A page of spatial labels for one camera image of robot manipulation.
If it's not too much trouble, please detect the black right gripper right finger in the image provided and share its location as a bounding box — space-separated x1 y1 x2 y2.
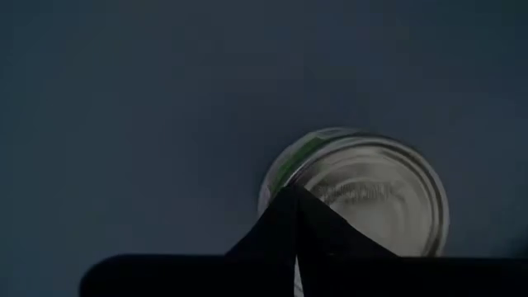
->
294 185 528 297

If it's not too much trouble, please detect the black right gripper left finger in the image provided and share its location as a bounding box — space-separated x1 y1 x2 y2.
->
78 184 299 297

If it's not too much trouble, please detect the green Bumble Bee tuna can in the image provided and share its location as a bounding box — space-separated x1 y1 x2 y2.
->
257 126 450 297

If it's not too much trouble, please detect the blue table mat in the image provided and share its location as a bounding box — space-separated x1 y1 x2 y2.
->
0 0 528 297

